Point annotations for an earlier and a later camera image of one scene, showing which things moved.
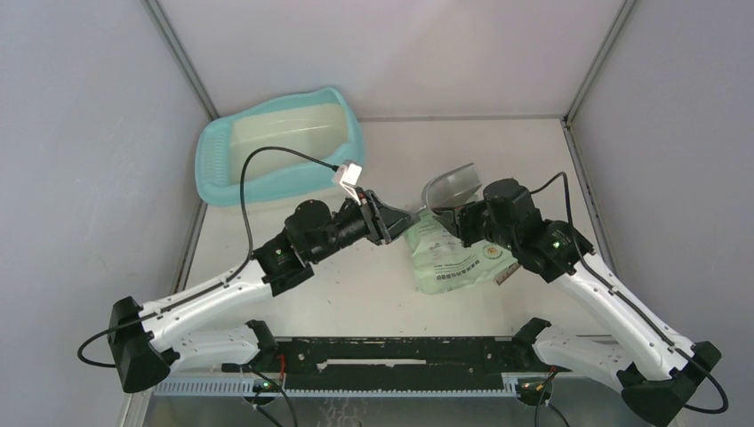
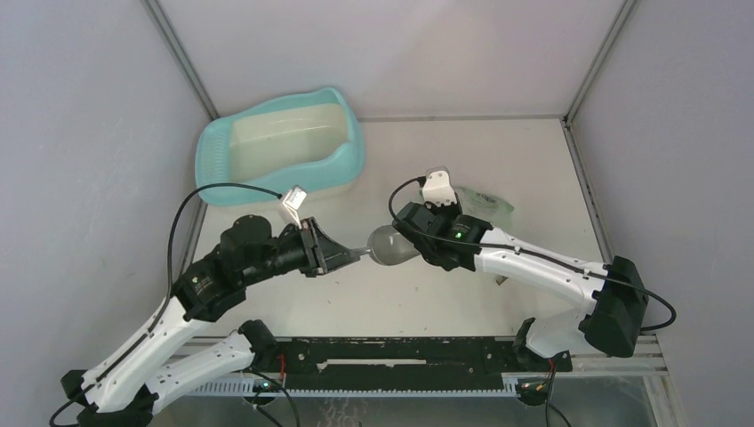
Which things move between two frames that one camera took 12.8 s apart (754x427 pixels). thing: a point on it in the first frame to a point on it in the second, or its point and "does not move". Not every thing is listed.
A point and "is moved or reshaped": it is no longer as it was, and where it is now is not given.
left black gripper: (391, 221) to (336, 255)
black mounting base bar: (397, 363) does not move
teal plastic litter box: (318, 123) does not move
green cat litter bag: (444, 264) is moved or reshaped
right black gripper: (459, 221) to (454, 209)
